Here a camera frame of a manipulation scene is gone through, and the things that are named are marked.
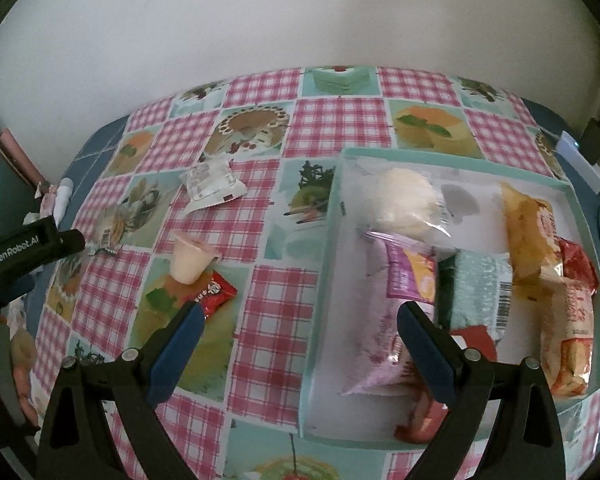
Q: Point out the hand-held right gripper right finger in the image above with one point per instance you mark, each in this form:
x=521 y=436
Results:
x=427 y=355

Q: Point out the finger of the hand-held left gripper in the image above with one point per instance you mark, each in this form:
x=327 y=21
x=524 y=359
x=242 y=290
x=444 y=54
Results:
x=67 y=242

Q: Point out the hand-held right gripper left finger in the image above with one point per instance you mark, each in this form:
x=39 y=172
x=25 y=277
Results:
x=175 y=355

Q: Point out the small clear snack packet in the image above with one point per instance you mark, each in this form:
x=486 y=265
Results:
x=105 y=235

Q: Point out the pink snack packet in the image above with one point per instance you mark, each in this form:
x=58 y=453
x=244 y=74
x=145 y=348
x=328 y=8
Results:
x=380 y=330

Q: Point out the green white biscuit packet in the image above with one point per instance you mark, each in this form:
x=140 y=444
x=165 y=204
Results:
x=475 y=285

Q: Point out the white tray with teal rim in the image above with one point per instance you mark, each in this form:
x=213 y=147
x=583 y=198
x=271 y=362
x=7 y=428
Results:
x=330 y=320

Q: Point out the orange bread packet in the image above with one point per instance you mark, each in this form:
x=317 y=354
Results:
x=567 y=340

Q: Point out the red packet with white label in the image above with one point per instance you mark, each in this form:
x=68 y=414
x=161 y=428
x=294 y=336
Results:
x=577 y=265

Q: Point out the person's left hand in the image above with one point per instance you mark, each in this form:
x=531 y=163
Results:
x=25 y=395

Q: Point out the crumpled patterned cloth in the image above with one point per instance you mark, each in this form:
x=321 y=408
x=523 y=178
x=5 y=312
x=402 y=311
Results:
x=32 y=217

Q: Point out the small pink item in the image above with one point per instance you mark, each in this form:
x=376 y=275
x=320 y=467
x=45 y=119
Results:
x=47 y=197

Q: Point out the small red candy packet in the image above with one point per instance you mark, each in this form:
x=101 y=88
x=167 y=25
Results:
x=215 y=292

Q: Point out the pale jelly cup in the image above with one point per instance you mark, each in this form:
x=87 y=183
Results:
x=190 y=260

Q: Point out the pink stick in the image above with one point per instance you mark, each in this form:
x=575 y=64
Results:
x=17 y=152

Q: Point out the checked printed tablecloth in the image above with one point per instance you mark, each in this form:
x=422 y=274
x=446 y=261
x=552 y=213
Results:
x=270 y=310

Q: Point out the white bun in clear bag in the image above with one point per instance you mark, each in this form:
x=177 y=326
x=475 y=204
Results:
x=405 y=200

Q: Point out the clear grey wrapper packet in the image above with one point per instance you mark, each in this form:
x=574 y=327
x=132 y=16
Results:
x=212 y=182

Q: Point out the yellow bread in clear bag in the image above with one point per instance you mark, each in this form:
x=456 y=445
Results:
x=525 y=230

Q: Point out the white box device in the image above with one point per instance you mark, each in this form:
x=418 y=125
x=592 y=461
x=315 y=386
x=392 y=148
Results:
x=575 y=152

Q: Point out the black adapter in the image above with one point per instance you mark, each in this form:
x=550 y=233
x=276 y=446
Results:
x=596 y=137

